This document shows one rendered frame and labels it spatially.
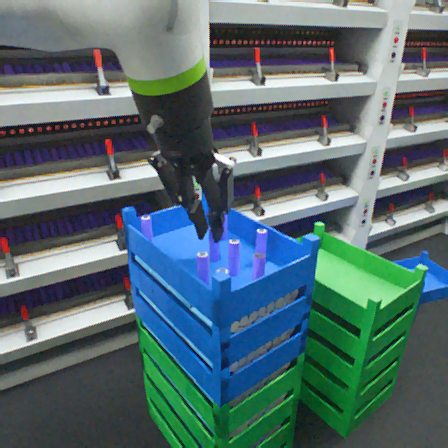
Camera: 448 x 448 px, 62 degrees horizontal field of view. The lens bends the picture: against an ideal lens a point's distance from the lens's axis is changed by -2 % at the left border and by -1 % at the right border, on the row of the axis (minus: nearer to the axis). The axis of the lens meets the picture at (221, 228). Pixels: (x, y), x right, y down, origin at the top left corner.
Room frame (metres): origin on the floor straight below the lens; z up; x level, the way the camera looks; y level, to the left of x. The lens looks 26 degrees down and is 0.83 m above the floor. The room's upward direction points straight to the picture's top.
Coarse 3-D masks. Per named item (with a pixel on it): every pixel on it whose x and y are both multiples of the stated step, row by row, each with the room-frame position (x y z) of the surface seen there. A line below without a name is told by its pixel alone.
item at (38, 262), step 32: (160, 192) 1.05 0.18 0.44; (0, 224) 0.87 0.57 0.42; (32, 224) 0.89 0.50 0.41; (64, 224) 0.92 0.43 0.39; (96, 224) 0.92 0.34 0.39; (0, 256) 0.77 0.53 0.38; (32, 256) 0.80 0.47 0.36; (64, 256) 0.81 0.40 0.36; (96, 256) 0.83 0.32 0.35; (0, 288) 0.71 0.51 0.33
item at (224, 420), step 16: (144, 336) 0.61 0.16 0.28; (160, 352) 0.55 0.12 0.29; (176, 368) 0.51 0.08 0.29; (288, 368) 0.55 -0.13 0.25; (176, 384) 0.51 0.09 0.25; (192, 384) 0.47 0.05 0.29; (272, 384) 0.47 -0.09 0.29; (288, 384) 0.50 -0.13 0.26; (192, 400) 0.47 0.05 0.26; (208, 400) 0.48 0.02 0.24; (256, 400) 0.45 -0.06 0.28; (272, 400) 0.48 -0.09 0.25; (208, 416) 0.43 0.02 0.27; (224, 416) 0.41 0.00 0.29; (240, 416) 0.43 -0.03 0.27; (224, 432) 0.41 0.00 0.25
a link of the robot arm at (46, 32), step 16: (0, 0) 0.38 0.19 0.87; (16, 0) 0.39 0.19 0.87; (32, 0) 0.41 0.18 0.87; (48, 0) 0.42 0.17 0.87; (0, 16) 0.38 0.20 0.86; (16, 16) 0.40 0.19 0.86; (32, 16) 0.41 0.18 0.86; (48, 16) 0.42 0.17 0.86; (0, 32) 0.39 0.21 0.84; (16, 32) 0.40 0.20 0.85; (32, 32) 0.42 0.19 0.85; (48, 32) 0.43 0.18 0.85; (64, 32) 0.43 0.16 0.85; (32, 48) 0.45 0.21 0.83; (48, 48) 0.46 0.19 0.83; (64, 48) 0.46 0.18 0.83; (80, 48) 0.46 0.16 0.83
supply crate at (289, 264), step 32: (128, 224) 0.62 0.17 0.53; (160, 224) 0.68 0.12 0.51; (192, 224) 0.73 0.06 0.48; (256, 224) 0.63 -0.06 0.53; (160, 256) 0.53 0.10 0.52; (192, 256) 0.60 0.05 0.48; (224, 256) 0.60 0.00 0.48; (288, 256) 0.57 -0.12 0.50; (192, 288) 0.45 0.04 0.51; (224, 288) 0.41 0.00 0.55; (256, 288) 0.44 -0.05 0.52; (288, 288) 0.48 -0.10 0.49; (224, 320) 0.41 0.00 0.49
